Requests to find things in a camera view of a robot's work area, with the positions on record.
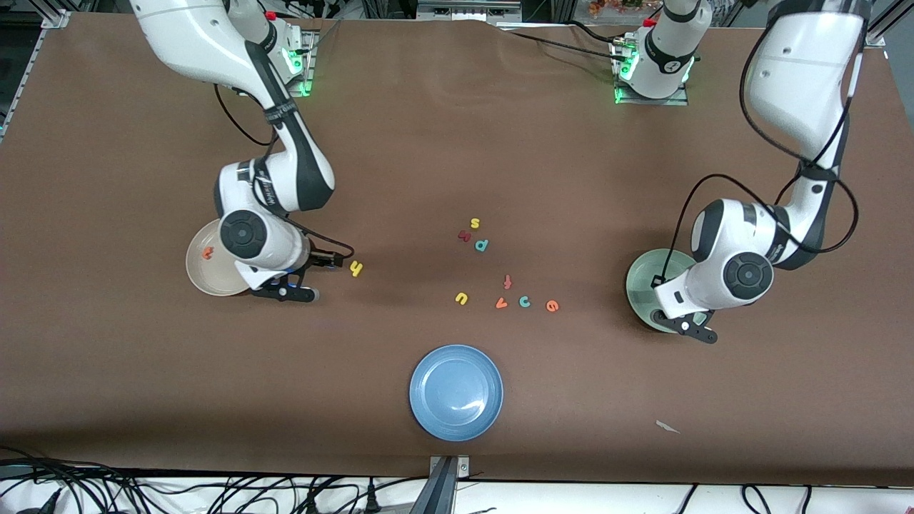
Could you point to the orange dried flowers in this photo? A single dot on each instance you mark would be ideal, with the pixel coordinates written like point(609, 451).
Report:
point(607, 7)

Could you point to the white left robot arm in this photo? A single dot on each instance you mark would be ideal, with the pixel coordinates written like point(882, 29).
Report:
point(807, 71)

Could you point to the pale green plate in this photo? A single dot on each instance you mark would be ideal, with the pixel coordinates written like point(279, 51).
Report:
point(639, 285)

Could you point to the beige brown plate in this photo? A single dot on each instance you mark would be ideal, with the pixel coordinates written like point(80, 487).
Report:
point(203, 275)

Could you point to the grey metal box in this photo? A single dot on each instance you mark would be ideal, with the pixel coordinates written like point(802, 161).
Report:
point(464, 11)

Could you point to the yellow foam letter h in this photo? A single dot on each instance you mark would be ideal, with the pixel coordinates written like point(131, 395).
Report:
point(355, 268)

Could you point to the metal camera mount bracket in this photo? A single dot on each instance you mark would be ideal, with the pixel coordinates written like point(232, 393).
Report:
point(450, 471)

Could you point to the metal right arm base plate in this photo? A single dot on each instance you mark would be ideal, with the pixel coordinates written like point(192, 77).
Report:
point(308, 71)

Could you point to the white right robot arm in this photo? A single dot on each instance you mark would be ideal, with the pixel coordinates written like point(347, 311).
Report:
point(214, 36)

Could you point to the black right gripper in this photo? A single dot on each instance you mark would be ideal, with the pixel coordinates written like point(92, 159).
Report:
point(315, 258)

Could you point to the small white paper scrap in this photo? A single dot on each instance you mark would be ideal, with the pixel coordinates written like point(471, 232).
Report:
point(665, 427)

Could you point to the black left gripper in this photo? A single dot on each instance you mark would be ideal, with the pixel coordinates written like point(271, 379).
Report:
point(653, 284)

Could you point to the brown table cover sheet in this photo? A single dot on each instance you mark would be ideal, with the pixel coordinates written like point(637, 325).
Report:
point(428, 143)

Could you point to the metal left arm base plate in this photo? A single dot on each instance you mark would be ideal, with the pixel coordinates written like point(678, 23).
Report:
point(653, 102)

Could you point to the black power plug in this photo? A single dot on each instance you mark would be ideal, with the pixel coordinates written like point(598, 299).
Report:
point(312, 504)
point(371, 500)

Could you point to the blue plate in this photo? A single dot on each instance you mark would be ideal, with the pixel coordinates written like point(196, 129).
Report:
point(455, 392)

